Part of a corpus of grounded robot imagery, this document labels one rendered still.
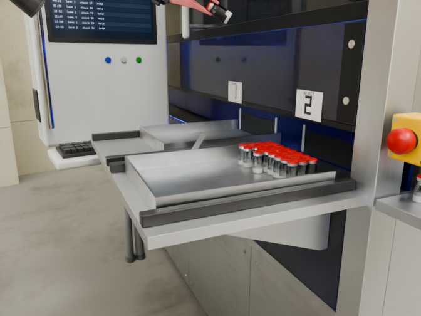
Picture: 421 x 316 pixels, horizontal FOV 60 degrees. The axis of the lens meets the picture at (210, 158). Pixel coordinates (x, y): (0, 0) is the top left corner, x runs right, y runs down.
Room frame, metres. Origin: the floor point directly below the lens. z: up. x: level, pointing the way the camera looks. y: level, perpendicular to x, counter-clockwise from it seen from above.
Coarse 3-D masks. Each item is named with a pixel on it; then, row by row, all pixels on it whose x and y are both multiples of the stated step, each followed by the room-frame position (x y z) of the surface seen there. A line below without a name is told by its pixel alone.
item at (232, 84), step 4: (232, 84) 1.10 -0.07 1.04; (236, 84) 1.08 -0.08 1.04; (240, 84) 1.06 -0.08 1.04; (232, 88) 1.10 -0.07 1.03; (236, 88) 1.08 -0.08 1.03; (240, 88) 1.06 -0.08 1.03; (228, 92) 1.13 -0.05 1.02; (232, 92) 1.10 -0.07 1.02; (236, 92) 1.08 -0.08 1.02; (240, 92) 1.06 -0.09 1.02; (228, 96) 1.13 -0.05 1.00; (232, 96) 1.10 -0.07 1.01; (236, 96) 1.08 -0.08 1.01; (240, 96) 1.06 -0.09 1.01; (228, 100) 1.13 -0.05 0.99; (232, 100) 1.10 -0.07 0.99; (236, 100) 1.08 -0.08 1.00; (240, 100) 1.05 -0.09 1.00
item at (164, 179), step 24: (144, 168) 0.76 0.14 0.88; (168, 168) 0.77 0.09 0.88; (192, 168) 0.77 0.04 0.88; (216, 168) 0.77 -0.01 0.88; (240, 168) 0.77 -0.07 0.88; (144, 192) 0.58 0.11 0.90; (168, 192) 0.62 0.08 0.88; (192, 192) 0.53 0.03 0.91; (216, 192) 0.55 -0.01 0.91; (240, 192) 0.57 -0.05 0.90
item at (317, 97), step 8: (296, 96) 0.81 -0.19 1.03; (304, 96) 0.79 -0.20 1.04; (312, 96) 0.77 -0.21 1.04; (320, 96) 0.74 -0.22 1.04; (296, 104) 0.81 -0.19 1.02; (312, 104) 0.76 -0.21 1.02; (320, 104) 0.74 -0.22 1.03; (296, 112) 0.81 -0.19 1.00; (312, 112) 0.76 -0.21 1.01; (320, 112) 0.74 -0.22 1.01; (320, 120) 0.74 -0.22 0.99
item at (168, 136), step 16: (144, 128) 1.11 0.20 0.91; (160, 128) 1.13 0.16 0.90; (176, 128) 1.15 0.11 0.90; (192, 128) 1.17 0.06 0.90; (208, 128) 1.19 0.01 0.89; (224, 128) 1.21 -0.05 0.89; (160, 144) 0.89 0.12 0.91; (176, 144) 0.88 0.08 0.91; (192, 144) 0.90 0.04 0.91; (208, 144) 0.91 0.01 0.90
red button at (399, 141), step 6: (390, 132) 0.55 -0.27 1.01; (396, 132) 0.53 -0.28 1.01; (402, 132) 0.53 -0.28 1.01; (408, 132) 0.53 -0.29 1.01; (390, 138) 0.54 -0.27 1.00; (396, 138) 0.53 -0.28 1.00; (402, 138) 0.52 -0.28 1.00; (408, 138) 0.52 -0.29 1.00; (414, 138) 0.52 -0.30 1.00; (390, 144) 0.54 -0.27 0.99; (396, 144) 0.53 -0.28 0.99; (402, 144) 0.52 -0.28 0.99; (408, 144) 0.52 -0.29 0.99; (414, 144) 0.52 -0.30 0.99; (390, 150) 0.54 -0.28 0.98; (396, 150) 0.53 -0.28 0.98; (402, 150) 0.52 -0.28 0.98; (408, 150) 0.52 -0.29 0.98
